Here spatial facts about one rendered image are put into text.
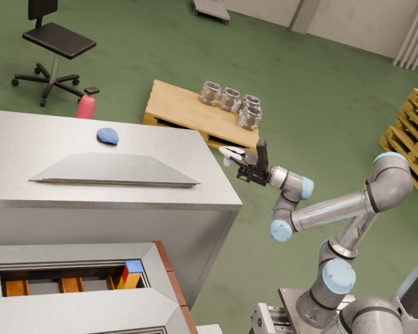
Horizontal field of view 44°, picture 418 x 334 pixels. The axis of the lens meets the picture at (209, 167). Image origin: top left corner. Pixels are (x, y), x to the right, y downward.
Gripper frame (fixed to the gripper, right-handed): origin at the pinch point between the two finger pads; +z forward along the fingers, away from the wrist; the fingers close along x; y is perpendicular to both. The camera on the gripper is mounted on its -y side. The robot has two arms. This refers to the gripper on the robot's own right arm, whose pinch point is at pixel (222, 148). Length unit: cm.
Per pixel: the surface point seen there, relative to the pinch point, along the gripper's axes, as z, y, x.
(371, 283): -144, 167, 142
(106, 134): 52, 42, 31
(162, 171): 21, 42, 23
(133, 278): 12, 59, -24
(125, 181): 32, 40, 5
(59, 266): 39, 59, -32
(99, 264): 27, 60, -23
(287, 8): 2, 220, 768
